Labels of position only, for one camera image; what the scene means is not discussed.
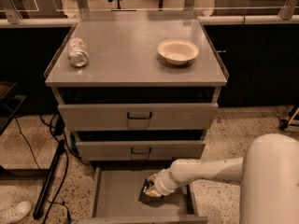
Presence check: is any white sneaker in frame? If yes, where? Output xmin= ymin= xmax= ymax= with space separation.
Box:
xmin=0 ymin=201 xmax=32 ymax=224

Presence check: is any grey middle drawer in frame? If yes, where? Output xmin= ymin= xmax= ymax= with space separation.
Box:
xmin=77 ymin=141 xmax=205 ymax=161

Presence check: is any grey top drawer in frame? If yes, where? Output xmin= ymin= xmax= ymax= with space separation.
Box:
xmin=58 ymin=103 xmax=218 ymax=132

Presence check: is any grey drawer cabinet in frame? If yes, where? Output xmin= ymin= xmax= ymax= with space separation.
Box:
xmin=46 ymin=11 xmax=228 ymax=166

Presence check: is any silver soda can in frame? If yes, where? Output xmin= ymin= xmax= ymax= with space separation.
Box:
xmin=67 ymin=37 xmax=89 ymax=67

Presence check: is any dark blue rxbar packet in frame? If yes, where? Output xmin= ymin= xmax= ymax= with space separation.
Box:
xmin=141 ymin=179 xmax=154 ymax=193

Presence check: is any black cable on floor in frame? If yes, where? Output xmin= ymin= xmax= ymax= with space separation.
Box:
xmin=13 ymin=112 xmax=90 ymax=224

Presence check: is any grey drawer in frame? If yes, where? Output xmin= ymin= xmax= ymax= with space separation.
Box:
xmin=77 ymin=141 xmax=205 ymax=161
xmin=78 ymin=166 xmax=208 ymax=224
xmin=58 ymin=103 xmax=218 ymax=132

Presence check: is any wheeled cart base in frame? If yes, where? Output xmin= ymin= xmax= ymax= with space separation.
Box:
xmin=278 ymin=105 xmax=299 ymax=130

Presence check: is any black metal floor bar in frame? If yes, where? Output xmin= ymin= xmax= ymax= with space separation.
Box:
xmin=33 ymin=140 xmax=64 ymax=219

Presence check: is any white paper bowl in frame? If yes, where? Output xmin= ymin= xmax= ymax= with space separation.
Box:
xmin=158 ymin=39 xmax=199 ymax=65

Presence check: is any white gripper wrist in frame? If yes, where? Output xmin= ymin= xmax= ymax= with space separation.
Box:
xmin=145 ymin=169 xmax=179 ymax=198

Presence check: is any grey bottom drawer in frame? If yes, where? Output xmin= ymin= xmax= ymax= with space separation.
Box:
xmin=78 ymin=166 xmax=208 ymax=224

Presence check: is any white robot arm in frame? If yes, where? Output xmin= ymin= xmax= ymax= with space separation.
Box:
xmin=143 ymin=133 xmax=299 ymax=224

